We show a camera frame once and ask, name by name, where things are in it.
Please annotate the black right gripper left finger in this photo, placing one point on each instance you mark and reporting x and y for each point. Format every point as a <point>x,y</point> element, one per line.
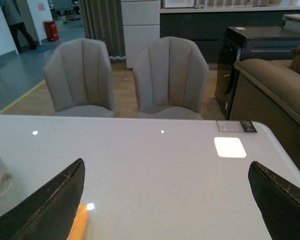
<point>48,213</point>

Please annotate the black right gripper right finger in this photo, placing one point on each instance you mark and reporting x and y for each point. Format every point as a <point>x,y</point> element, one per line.
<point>278,201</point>

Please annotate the table label sticker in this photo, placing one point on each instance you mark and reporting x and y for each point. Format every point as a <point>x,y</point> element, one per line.
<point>236,126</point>

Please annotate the brown sofa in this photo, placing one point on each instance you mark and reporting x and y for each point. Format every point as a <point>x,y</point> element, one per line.
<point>268,91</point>

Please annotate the beige left dining chair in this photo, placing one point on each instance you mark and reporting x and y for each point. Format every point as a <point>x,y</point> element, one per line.
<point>79,79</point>

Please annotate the beige dining chair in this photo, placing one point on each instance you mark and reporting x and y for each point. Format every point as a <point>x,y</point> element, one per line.
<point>170,78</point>
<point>79,79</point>

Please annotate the beige right dining chair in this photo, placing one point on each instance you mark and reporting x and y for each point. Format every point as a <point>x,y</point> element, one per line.
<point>170,78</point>

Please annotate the red fire extinguisher box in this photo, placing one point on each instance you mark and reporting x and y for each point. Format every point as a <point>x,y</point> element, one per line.
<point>51,30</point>

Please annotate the dark kitchen counter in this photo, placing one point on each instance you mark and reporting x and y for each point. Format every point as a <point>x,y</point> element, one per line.
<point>206,27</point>

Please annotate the grey curtain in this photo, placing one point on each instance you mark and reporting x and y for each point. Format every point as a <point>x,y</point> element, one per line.
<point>102,20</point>

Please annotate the walking person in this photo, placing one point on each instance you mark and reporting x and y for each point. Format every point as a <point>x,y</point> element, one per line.
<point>16,23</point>

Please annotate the white drawer cabinet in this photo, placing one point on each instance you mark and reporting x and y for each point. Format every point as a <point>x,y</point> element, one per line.
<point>141,23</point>

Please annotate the white microwave oven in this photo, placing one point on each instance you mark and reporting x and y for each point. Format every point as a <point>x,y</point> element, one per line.
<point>178,3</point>

